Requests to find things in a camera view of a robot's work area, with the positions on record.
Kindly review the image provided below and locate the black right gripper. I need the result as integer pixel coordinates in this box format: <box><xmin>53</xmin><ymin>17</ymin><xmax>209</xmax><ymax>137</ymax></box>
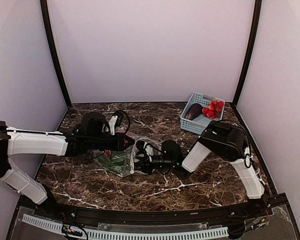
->
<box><xmin>127</xmin><ymin>150</ymin><xmax>175</xmax><ymax>175</ymax></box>

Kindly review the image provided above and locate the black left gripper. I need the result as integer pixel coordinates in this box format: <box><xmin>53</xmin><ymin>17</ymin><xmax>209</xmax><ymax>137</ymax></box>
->
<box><xmin>87</xmin><ymin>132</ymin><xmax>135</xmax><ymax>151</ymax></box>

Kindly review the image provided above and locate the clear zip top bag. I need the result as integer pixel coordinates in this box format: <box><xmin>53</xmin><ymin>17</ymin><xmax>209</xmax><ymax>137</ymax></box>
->
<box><xmin>92</xmin><ymin>132</ymin><xmax>161</xmax><ymax>178</ymax></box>

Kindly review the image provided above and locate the purple fake eggplant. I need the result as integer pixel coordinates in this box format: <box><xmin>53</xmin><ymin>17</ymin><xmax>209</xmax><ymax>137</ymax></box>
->
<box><xmin>184</xmin><ymin>103</ymin><xmax>203</xmax><ymax>121</ymax></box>

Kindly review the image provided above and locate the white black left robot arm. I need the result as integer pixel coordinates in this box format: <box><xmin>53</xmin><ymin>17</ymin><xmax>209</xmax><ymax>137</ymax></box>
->
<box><xmin>0</xmin><ymin>111</ymin><xmax>135</xmax><ymax>218</ymax></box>

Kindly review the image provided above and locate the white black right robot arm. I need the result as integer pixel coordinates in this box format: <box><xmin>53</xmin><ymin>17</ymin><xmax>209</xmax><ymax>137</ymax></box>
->
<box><xmin>132</xmin><ymin>120</ymin><xmax>266</xmax><ymax>217</ymax></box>

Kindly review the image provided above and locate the red fake tomato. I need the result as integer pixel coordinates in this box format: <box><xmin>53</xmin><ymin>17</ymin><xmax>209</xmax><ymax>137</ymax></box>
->
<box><xmin>103</xmin><ymin>150</ymin><xmax>112</xmax><ymax>158</ymax></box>

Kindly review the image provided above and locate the green fake vegetable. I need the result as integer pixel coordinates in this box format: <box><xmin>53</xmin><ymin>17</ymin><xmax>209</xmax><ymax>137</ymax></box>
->
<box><xmin>94</xmin><ymin>151</ymin><xmax>133</xmax><ymax>178</ymax></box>

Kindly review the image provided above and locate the light blue perforated basket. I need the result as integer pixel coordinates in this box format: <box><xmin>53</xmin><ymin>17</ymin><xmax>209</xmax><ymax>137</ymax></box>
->
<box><xmin>180</xmin><ymin>92</ymin><xmax>214</xmax><ymax>135</ymax></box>

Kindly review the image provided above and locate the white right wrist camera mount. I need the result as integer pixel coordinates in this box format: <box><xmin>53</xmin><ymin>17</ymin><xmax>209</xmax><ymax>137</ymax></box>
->
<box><xmin>144</xmin><ymin>142</ymin><xmax>154</xmax><ymax>156</ymax></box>

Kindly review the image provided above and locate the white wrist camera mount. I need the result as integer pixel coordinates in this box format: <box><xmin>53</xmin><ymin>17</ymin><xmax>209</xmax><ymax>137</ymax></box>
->
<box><xmin>144</xmin><ymin>142</ymin><xmax>154</xmax><ymax>156</ymax></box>
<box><xmin>108</xmin><ymin>115</ymin><xmax>118</xmax><ymax>136</ymax></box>

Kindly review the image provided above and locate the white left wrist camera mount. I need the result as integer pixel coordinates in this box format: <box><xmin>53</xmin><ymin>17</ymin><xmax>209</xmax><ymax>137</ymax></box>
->
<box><xmin>108</xmin><ymin>115</ymin><xmax>118</xmax><ymax>136</ymax></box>

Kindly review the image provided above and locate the black front mounting rail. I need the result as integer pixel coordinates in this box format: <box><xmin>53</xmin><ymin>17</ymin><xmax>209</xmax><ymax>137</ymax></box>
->
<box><xmin>43</xmin><ymin>200</ymin><xmax>266</xmax><ymax>226</ymax></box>

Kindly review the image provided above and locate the white slotted cable duct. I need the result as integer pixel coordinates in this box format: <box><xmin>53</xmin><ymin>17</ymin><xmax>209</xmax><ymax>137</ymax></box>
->
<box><xmin>22</xmin><ymin>214</ymin><xmax>229</xmax><ymax>240</ymax></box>

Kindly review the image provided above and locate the black corner frame post left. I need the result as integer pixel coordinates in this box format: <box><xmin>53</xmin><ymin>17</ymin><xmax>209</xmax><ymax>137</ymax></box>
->
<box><xmin>40</xmin><ymin>0</ymin><xmax>72</xmax><ymax>109</ymax></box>

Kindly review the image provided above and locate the black corner frame post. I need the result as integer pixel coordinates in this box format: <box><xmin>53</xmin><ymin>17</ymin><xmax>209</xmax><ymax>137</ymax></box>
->
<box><xmin>232</xmin><ymin>0</ymin><xmax>262</xmax><ymax>108</ymax></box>
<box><xmin>40</xmin><ymin>0</ymin><xmax>72</xmax><ymax>109</ymax></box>

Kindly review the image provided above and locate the black corner frame post right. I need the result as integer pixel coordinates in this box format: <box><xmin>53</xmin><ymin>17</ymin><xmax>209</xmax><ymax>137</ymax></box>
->
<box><xmin>232</xmin><ymin>0</ymin><xmax>262</xmax><ymax>108</ymax></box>

